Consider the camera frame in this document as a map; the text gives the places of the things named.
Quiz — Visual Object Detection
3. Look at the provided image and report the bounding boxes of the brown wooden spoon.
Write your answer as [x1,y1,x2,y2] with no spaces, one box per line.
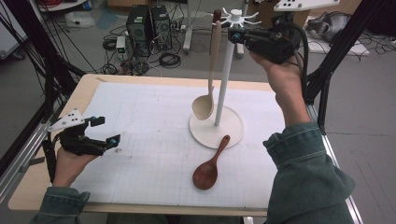
[191,134,232,191]

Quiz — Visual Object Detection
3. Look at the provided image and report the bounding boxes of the white utensil rack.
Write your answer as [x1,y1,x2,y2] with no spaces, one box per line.
[189,8,262,150]

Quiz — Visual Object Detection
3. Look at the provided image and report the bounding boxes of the aluminium rail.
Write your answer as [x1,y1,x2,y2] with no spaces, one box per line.
[0,119,54,204]
[306,104,364,224]

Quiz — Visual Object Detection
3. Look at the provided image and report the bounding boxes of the white stand post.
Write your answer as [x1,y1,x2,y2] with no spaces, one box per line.
[234,41,246,60]

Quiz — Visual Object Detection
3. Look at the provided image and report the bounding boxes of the person's left hand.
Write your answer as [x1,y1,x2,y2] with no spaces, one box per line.
[52,146,97,188]

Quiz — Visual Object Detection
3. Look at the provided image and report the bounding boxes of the black computer tower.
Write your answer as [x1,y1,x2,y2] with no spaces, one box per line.
[150,4,172,50]
[125,4,153,58]

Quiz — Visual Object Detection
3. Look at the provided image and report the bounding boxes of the grey bag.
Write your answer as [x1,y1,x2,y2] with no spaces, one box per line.
[306,11,351,43]

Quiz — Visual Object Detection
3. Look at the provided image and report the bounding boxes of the white stand leg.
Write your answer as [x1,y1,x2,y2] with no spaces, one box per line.
[182,0,194,52]

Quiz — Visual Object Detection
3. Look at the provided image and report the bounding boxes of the light wooden spoon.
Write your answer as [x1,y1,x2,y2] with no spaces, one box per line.
[191,20,222,121]

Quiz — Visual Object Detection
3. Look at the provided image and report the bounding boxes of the person's right hand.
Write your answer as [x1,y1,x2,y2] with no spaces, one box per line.
[248,51,305,101]

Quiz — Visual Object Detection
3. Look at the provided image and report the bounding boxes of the coiled black cable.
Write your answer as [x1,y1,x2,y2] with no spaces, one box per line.
[158,51,182,70]

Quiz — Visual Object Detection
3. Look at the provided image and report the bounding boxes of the clear plastic bag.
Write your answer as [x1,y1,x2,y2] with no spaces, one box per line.
[64,10,96,29]

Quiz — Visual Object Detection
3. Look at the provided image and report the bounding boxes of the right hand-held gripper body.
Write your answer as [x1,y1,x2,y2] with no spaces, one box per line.
[242,0,341,65]

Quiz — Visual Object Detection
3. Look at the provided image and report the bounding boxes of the white floor panel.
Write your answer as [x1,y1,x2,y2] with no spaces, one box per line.
[306,38,372,58]

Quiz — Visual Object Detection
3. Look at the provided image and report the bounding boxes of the white grid paper mat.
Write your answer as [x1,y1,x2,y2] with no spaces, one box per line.
[70,81,286,210]

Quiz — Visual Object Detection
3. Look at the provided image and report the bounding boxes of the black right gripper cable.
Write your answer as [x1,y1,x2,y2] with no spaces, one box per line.
[286,21,310,104]

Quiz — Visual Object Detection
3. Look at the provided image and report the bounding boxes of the black frame struts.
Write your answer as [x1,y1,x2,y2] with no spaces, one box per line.
[0,0,87,175]
[304,0,385,135]

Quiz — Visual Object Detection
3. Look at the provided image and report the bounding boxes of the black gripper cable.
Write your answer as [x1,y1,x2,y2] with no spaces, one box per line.
[41,132,62,185]
[286,21,310,104]

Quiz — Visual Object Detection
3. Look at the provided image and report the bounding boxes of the wooden table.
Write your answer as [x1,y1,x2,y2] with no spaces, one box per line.
[7,73,340,217]

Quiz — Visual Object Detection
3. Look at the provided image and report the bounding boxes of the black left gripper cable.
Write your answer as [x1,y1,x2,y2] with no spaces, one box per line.
[41,132,62,185]

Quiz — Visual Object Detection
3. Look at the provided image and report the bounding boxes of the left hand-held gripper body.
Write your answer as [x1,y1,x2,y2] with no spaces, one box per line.
[47,107,108,157]

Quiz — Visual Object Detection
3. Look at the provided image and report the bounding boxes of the white power adapter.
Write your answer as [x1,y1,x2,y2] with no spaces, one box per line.
[115,35,127,54]

